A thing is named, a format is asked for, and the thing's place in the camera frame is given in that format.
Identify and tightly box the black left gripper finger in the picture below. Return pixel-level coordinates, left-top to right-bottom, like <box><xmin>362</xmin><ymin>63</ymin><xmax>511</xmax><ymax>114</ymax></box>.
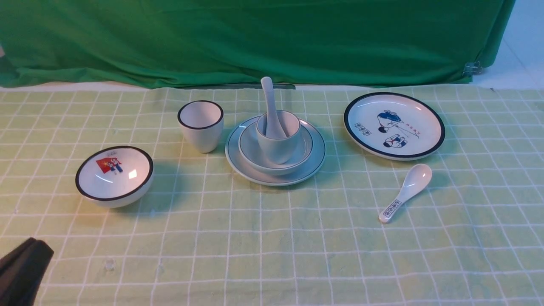
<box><xmin>0</xmin><ymin>238</ymin><xmax>54</xmax><ymax>306</ymax></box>

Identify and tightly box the pale blue plain cup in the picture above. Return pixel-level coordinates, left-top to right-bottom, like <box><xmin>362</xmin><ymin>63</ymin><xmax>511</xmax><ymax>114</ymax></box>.
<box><xmin>256</xmin><ymin>110</ymin><xmax>302</xmax><ymax>164</ymax></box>

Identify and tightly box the pale blue plain spoon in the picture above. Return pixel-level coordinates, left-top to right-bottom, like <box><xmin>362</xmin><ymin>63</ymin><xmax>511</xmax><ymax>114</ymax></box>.
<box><xmin>261</xmin><ymin>76</ymin><xmax>287</xmax><ymax>139</ymax></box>

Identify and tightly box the black rimmed flag bowl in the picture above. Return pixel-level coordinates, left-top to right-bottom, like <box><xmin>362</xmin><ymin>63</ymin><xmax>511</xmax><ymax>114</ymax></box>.
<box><xmin>74</xmin><ymin>145</ymin><xmax>155</xmax><ymax>208</ymax></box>

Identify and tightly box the white cup black rim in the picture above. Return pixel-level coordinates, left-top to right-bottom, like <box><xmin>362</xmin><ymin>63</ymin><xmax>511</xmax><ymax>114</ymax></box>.
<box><xmin>177</xmin><ymin>100</ymin><xmax>224</xmax><ymax>153</ymax></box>

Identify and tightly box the pale blue plain plate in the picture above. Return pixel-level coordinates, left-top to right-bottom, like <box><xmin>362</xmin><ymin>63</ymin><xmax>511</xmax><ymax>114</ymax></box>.
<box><xmin>225</xmin><ymin>116</ymin><xmax>326</xmax><ymax>187</ymax></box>

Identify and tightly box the light green checkered tablecloth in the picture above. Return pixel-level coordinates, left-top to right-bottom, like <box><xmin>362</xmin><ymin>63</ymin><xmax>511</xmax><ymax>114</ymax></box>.
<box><xmin>0</xmin><ymin>85</ymin><xmax>544</xmax><ymax>306</ymax></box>

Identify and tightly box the green backdrop cloth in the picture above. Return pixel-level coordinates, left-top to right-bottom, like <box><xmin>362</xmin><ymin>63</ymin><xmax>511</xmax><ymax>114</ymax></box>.
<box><xmin>0</xmin><ymin>0</ymin><xmax>515</xmax><ymax>89</ymax></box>

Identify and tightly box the black rimmed illustrated plate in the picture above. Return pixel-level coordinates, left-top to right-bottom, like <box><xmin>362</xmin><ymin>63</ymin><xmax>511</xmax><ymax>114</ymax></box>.
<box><xmin>343</xmin><ymin>92</ymin><xmax>446</xmax><ymax>161</ymax></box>

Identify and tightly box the metal binder clip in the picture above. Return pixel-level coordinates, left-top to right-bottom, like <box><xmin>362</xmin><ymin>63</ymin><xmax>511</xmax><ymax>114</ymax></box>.
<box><xmin>462</xmin><ymin>61</ymin><xmax>484</xmax><ymax>77</ymax></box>

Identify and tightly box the white spoon printed handle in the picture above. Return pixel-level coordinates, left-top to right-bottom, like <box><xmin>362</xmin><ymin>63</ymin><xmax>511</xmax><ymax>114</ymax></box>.
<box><xmin>378</xmin><ymin>164</ymin><xmax>433</xmax><ymax>224</ymax></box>

